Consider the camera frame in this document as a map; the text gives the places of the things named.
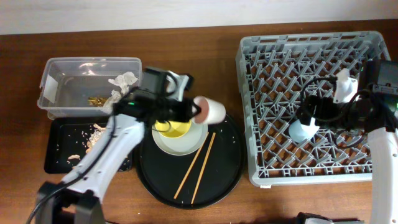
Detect food scraps and shells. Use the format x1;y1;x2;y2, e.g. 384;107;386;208
67;123;106;163

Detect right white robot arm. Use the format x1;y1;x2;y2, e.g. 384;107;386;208
289;60;397;223

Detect yellow bowl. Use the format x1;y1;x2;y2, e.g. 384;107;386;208
154;121;192;138

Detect clear plastic waste bin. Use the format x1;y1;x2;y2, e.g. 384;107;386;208
37;57;142;119

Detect white tissue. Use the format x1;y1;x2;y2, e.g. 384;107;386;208
108;72;138;95
101;90;122;114

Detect wooden chopstick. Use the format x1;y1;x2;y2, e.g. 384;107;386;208
174;132;209;199
191;133;216;205

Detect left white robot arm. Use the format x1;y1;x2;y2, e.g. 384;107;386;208
27;67;201;223

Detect black rectangular tray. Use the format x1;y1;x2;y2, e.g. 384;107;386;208
44;116;133;175

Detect grey plate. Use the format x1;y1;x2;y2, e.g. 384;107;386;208
152;123;208;156

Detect grey dishwasher rack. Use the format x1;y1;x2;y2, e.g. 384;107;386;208
236;31;390;188

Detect brown gold snack wrapper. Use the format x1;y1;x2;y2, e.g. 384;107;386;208
88;97;108;107

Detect pink plastic cup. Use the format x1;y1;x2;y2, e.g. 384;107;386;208
192;96;226;124

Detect blue plastic cup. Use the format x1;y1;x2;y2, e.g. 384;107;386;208
289;119;320;143

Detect round black serving tray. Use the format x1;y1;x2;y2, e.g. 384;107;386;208
134;114;246;209

